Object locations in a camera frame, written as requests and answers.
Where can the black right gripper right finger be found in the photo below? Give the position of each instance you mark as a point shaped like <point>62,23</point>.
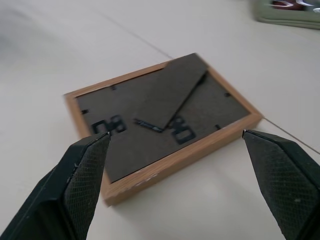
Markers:
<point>285,185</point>

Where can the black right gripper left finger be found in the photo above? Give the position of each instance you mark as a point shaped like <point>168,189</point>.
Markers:
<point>62,190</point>

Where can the green tray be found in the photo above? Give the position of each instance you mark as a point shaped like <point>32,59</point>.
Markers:
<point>287,15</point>

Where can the wooden picture frame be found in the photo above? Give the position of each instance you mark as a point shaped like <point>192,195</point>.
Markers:
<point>160,120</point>

